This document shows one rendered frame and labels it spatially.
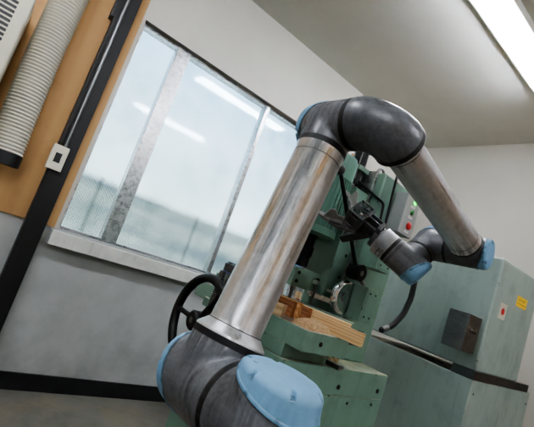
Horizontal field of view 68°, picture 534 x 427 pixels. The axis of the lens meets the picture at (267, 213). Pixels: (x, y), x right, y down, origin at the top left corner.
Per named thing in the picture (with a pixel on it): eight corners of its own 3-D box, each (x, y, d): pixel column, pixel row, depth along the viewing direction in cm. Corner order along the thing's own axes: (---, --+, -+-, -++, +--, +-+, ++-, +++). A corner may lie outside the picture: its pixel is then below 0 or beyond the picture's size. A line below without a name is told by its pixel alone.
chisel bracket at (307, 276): (275, 284, 142) (283, 261, 143) (301, 291, 151) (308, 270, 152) (289, 289, 137) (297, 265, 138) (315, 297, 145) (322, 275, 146)
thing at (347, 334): (227, 286, 168) (230, 278, 168) (230, 287, 169) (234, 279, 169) (358, 346, 115) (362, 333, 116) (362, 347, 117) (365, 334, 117)
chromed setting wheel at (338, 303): (324, 309, 138) (335, 274, 140) (344, 315, 146) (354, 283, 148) (330, 312, 136) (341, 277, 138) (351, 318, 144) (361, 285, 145)
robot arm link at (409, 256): (423, 276, 124) (406, 293, 118) (392, 248, 128) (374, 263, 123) (439, 260, 117) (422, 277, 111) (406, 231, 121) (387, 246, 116)
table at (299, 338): (172, 288, 150) (178, 273, 151) (233, 303, 170) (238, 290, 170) (277, 347, 104) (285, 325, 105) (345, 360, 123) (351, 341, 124)
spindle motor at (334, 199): (277, 223, 147) (304, 146, 151) (308, 237, 158) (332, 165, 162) (312, 230, 133) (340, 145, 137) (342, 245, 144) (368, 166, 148)
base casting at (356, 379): (196, 335, 146) (204, 312, 147) (298, 353, 182) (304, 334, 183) (275, 391, 112) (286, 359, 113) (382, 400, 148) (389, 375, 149)
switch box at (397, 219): (384, 229, 156) (396, 191, 158) (397, 236, 162) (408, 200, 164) (397, 231, 151) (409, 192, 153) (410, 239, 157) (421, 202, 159)
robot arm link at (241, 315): (178, 439, 64) (353, 77, 83) (135, 391, 77) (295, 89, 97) (241, 452, 73) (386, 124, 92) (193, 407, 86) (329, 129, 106)
